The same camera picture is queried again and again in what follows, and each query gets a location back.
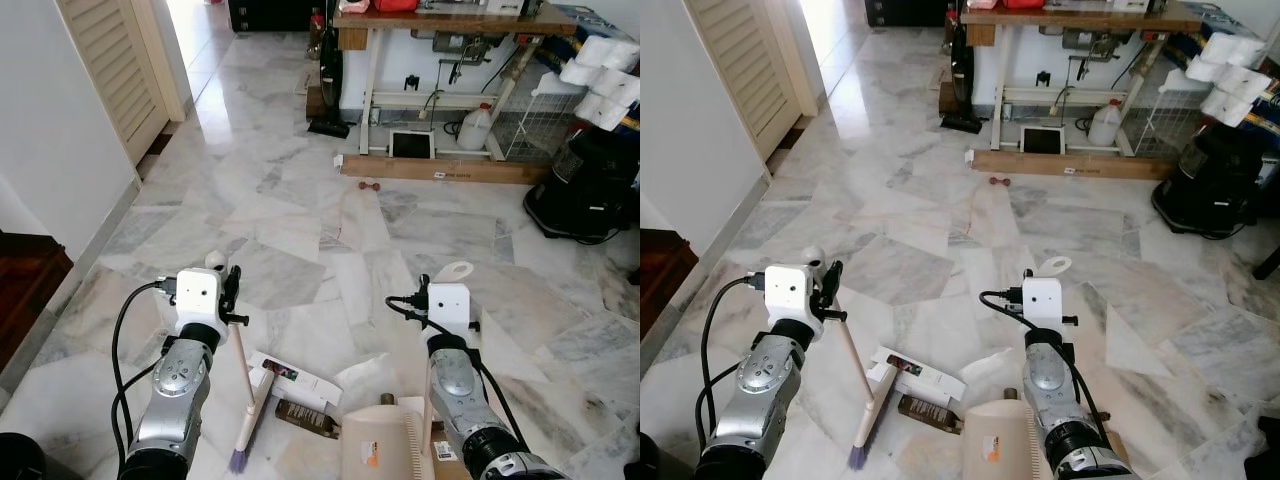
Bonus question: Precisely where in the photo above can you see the white wire basket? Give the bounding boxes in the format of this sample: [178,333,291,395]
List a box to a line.
[1128,68,1213,158]
[498,72,589,163]

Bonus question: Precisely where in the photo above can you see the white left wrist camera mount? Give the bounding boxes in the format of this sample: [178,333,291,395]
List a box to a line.
[174,268,227,333]
[763,264,827,327]

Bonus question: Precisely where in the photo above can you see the long brown cardboard box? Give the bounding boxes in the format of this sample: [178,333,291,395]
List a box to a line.
[967,149,1167,182]
[338,154,553,187]

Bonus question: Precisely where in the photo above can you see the black cabinet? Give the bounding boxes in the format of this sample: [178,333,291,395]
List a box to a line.
[227,0,327,33]
[864,0,952,29]

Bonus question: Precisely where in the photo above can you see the black upright vacuum cleaner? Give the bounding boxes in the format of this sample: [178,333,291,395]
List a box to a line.
[307,10,352,140]
[940,8,987,135]

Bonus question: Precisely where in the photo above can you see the wooden table with white legs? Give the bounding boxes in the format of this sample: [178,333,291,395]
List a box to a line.
[957,0,1203,157]
[334,0,583,161]

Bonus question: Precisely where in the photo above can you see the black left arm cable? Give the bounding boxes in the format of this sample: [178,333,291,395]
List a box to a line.
[697,275,769,451]
[108,279,181,471]

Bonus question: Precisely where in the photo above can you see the white tissue roll pack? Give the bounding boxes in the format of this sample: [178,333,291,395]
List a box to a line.
[1184,31,1274,128]
[558,35,641,133]

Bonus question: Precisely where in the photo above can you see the white-framed dark panel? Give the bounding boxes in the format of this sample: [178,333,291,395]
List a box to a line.
[1019,125,1067,157]
[389,130,437,161]

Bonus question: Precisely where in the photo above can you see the black floor appliance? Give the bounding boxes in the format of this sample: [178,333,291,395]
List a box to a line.
[523,125,641,244]
[1150,123,1273,241]

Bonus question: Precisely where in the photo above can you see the white plastic jug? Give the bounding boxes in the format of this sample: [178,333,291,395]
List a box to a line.
[1086,97,1124,149]
[457,102,497,152]

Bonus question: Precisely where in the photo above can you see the small brown box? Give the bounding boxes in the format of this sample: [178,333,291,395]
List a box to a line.
[274,399,342,439]
[897,394,964,434]

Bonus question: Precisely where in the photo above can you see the blue patterned bag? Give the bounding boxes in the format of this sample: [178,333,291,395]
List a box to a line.
[548,3,641,136]
[1180,0,1280,151]

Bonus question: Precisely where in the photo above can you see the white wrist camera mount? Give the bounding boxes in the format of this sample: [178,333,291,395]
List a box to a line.
[426,283,477,341]
[174,268,227,333]
[763,264,827,327]
[1021,278,1067,336]

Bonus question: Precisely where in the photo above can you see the beige broom with purple bristles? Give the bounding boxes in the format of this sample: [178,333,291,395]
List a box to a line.
[204,251,279,474]
[803,245,903,472]

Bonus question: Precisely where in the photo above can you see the beige louvered door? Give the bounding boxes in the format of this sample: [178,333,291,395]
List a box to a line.
[55,0,191,167]
[684,0,823,161]

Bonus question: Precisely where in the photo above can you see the dark wooden step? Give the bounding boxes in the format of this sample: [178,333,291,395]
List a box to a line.
[0,230,76,373]
[640,228,703,343]

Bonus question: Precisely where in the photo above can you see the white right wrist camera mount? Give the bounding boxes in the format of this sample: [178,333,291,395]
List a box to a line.
[426,283,477,341]
[1021,278,1067,336]

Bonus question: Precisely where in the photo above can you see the black right robot foot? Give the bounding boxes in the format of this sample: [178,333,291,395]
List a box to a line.
[1243,415,1280,480]

